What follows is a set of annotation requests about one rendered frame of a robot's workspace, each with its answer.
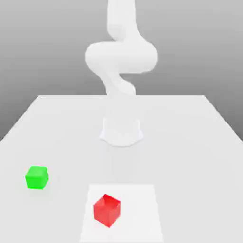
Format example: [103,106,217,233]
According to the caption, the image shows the small red cube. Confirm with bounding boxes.
[93,193,122,228]

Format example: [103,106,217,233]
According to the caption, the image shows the small green cube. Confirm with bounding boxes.
[25,165,49,190]

